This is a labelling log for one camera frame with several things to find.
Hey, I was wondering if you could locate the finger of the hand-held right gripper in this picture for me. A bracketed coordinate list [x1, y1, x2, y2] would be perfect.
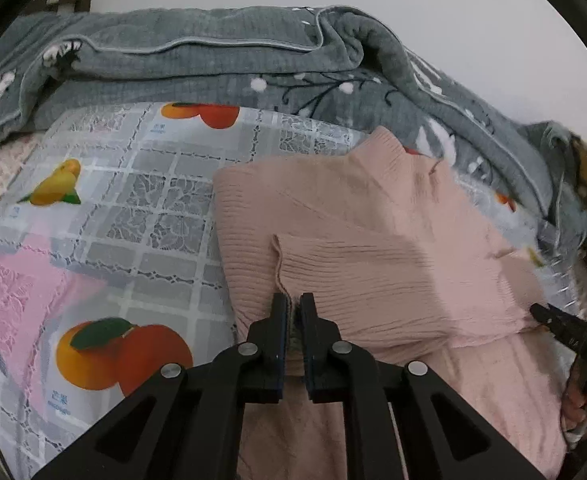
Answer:
[530, 302, 587, 361]

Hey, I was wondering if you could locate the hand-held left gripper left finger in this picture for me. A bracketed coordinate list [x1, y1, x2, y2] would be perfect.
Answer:
[34, 292, 292, 480]

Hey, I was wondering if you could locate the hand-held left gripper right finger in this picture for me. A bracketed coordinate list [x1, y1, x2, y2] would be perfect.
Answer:
[298, 292, 544, 480]

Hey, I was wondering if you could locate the pink knit sweater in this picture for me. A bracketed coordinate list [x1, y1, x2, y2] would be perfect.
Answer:
[214, 126, 570, 480]

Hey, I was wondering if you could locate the fruit-printed plastic tablecloth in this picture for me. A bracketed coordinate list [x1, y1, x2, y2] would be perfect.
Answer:
[0, 101, 585, 480]

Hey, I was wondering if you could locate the grey floral blanket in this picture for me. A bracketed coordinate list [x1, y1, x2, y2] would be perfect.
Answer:
[0, 5, 587, 261]

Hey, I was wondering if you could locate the dark wooden bed headboard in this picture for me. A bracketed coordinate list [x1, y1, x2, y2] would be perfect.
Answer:
[24, 0, 92, 17]

